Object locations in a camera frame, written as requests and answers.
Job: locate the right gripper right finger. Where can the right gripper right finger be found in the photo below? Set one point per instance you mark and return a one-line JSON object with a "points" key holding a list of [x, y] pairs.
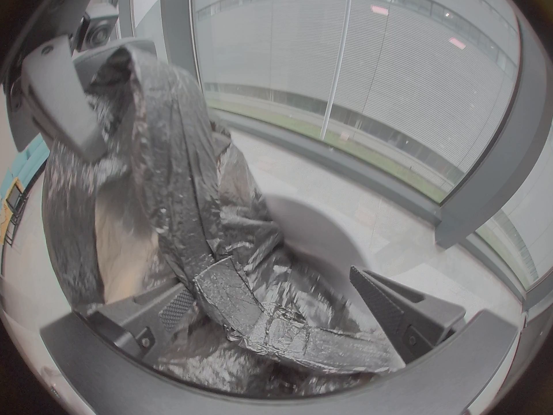
{"points": [[401, 314]]}

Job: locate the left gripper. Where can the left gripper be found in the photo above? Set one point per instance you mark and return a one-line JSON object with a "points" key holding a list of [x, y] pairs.
{"points": [[13, 106]]}

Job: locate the black plastic bag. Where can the black plastic bag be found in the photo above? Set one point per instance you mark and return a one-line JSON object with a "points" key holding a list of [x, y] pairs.
{"points": [[173, 145]]}

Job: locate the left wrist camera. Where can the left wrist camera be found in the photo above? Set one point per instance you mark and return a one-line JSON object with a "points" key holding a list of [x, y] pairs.
{"points": [[99, 33]]}

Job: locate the window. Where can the window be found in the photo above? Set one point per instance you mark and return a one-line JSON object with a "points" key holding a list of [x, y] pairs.
{"points": [[389, 80]]}

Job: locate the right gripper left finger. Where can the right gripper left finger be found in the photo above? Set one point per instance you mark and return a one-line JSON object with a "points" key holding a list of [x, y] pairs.
{"points": [[142, 316]]}

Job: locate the white trash bin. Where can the white trash bin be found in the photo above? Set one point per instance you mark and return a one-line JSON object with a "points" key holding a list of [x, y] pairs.
{"points": [[311, 236]]}

